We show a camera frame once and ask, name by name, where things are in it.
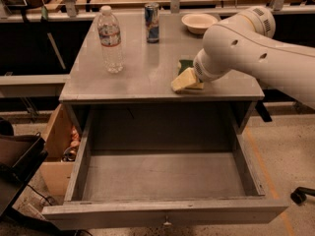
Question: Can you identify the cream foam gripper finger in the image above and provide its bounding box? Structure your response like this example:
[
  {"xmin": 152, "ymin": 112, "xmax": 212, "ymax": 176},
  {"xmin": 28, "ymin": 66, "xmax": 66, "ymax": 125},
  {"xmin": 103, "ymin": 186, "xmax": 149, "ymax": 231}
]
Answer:
[{"xmin": 171, "ymin": 68, "xmax": 200, "ymax": 91}]

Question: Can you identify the green and yellow sponge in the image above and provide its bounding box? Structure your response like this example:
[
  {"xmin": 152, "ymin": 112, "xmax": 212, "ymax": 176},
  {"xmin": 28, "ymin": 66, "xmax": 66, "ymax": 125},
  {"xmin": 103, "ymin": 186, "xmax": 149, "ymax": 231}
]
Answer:
[{"xmin": 178, "ymin": 59, "xmax": 204, "ymax": 89}]

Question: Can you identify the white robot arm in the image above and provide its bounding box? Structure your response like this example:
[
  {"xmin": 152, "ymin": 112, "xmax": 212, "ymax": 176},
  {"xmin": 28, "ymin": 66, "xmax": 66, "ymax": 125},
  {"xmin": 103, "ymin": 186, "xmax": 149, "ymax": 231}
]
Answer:
[{"xmin": 171, "ymin": 6, "xmax": 315, "ymax": 109}]

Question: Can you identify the grey cabinet with top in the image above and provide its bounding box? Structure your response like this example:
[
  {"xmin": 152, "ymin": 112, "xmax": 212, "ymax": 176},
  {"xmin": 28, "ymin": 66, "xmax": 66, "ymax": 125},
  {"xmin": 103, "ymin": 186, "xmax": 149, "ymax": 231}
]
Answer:
[{"xmin": 60, "ymin": 13, "xmax": 264, "ymax": 136}]

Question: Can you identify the open grey top drawer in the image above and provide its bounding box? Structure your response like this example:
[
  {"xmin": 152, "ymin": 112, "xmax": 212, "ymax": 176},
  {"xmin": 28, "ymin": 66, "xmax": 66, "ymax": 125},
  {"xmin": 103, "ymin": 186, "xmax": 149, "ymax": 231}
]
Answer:
[{"xmin": 43, "ymin": 107, "xmax": 287, "ymax": 230}]

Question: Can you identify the white paper bowl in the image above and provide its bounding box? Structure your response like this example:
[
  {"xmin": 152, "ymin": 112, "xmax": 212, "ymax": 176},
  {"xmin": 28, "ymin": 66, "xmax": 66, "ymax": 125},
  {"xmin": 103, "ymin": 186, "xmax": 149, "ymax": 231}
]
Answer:
[{"xmin": 181, "ymin": 14, "xmax": 219, "ymax": 34}]

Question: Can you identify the blue silver energy drink can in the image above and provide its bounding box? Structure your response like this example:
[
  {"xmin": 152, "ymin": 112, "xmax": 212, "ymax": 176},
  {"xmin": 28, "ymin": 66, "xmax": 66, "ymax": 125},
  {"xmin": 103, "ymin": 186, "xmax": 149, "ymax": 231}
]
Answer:
[{"xmin": 145, "ymin": 3, "xmax": 159, "ymax": 43}]

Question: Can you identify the clear plastic water bottle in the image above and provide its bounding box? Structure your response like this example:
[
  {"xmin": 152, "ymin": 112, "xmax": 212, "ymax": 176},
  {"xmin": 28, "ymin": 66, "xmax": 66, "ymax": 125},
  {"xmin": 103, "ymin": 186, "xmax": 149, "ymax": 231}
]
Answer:
[{"xmin": 96, "ymin": 6, "xmax": 123, "ymax": 74}]

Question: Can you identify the wooden box with items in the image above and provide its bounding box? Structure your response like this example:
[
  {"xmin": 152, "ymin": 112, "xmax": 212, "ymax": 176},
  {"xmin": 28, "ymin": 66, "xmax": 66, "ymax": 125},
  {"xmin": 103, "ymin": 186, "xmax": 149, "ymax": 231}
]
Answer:
[{"xmin": 40, "ymin": 104, "xmax": 81, "ymax": 196}]

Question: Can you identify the black chair caster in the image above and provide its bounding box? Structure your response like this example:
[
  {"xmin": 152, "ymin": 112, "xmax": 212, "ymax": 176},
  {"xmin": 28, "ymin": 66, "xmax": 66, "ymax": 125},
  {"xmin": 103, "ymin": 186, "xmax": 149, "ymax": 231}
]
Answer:
[{"xmin": 290, "ymin": 187, "xmax": 315, "ymax": 205}]

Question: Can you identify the black tray at left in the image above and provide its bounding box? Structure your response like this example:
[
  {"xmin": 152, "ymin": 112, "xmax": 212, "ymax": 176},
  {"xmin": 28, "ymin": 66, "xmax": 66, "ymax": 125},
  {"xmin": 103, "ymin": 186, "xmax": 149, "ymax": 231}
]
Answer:
[{"xmin": 0, "ymin": 134, "xmax": 48, "ymax": 216}]

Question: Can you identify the small metal drawer handle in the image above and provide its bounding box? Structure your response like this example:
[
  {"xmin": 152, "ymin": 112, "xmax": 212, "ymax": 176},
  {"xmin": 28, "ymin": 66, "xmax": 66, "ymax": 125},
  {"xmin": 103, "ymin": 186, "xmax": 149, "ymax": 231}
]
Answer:
[{"xmin": 162, "ymin": 215, "xmax": 172, "ymax": 226}]

